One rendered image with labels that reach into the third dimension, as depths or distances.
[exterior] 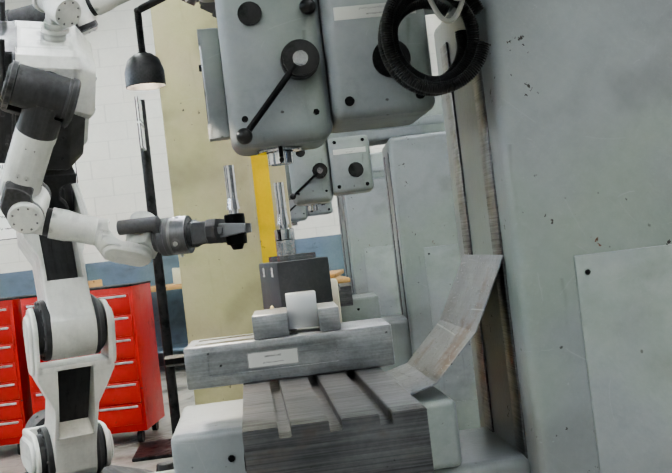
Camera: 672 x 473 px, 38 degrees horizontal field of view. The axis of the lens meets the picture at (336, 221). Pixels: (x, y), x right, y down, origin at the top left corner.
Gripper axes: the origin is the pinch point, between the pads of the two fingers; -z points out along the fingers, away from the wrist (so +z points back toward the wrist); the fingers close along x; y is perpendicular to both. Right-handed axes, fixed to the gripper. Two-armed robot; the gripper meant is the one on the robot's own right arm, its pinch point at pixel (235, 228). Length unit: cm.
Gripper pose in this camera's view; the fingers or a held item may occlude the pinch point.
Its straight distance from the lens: 226.8
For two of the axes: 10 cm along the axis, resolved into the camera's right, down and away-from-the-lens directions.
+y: 1.1, 9.9, -0.2
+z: -9.8, 1.1, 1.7
